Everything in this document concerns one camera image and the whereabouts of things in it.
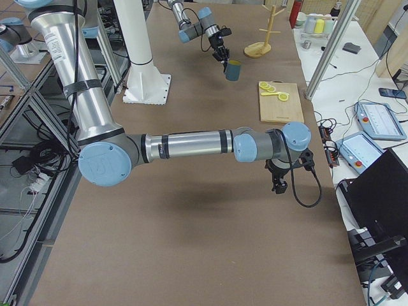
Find wooden cutting board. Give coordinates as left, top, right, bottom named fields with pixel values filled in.
left=258, top=81, right=305, bottom=123

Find lemon slice on knife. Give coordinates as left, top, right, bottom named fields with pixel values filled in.
left=278, top=92, right=289, bottom=101

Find aluminium frame post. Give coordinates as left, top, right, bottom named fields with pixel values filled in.
left=305, top=0, right=361, bottom=100

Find dark teal cup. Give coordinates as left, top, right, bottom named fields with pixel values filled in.
left=224, top=60, right=241, bottom=82

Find light blue cup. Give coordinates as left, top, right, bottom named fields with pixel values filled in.
left=323, top=19, right=335, bottom=35

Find blue teach pendant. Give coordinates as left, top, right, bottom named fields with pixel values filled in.
left=355, top=102, right=407, bottom=141
left=336, top=132, right=384, bottom=174

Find near blue teach pendant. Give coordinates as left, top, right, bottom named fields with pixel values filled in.
left=336, top=132, right=384, bottom=174

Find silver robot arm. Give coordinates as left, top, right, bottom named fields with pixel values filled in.
left=166, top=0, right=232, bottom=72
left=20, top=1, right=314, bottom=193

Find yellow toy knife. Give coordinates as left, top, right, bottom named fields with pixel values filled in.
left=260, top=92, right=282, bottom=96

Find yellow cup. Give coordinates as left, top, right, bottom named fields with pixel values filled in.
left=314, top=18, right=324, bottom=34

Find white camera pillar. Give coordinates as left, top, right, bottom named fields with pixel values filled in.
left=114, top=0, right=171, bottom=105

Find lemon slice middle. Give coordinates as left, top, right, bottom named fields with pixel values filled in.
left=265, top=84, right=276, bottom=92

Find far blue teach pendant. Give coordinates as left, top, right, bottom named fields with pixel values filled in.
left=355, top=102, right=407, bottom=141

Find black smartphone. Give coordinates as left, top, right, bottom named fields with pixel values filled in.
left=379, top=88, right=407, bottom=99

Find grey cup lying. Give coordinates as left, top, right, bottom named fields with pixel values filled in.
left=304, top=16, right=316, bottom=34

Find red cylinder bottle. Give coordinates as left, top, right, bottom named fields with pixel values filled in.
left=289, top=0, right=303, bottom=29

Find black monitor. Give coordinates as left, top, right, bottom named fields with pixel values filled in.
left=340, top=149, right=407, bottom=290

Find small black square pad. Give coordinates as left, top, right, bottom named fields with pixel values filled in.
left=342, top=42, right=361, bottom=54

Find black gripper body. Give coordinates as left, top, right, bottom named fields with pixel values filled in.
left=265, top=159, right=298, bottom=182
left=208, top=33, right=229, bottom=61

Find wooden cup rack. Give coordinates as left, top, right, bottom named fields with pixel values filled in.
left=244, top=4, right=285, bottom=59

